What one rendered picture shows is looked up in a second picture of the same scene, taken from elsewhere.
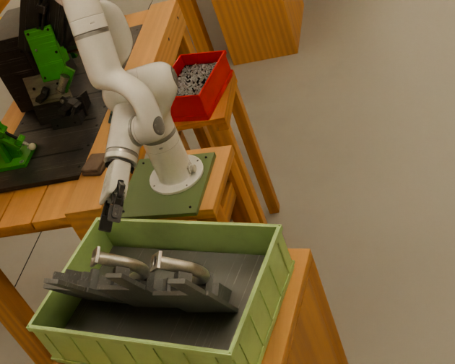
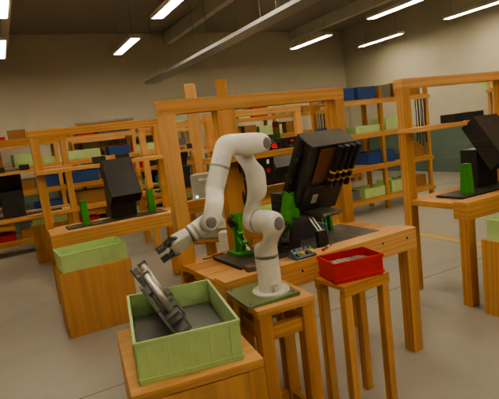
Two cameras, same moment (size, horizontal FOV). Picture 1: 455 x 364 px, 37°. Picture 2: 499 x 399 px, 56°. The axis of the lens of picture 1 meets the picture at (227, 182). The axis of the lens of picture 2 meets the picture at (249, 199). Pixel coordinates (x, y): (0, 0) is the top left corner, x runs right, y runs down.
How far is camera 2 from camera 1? 140 cm
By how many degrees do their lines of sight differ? 47
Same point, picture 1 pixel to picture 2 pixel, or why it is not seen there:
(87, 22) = (215, 158)
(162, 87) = (265, 224)
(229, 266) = not seen: hidden behind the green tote
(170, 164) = (261, 276)
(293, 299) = (218, 370)
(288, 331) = (192, 378)
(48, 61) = (285, 211)
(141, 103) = (207, 205)
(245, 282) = not seen: hidden behind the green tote
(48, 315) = (141, 300)
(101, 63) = (210, 180)
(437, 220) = not seen: outside the picture
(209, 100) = (344, 273)
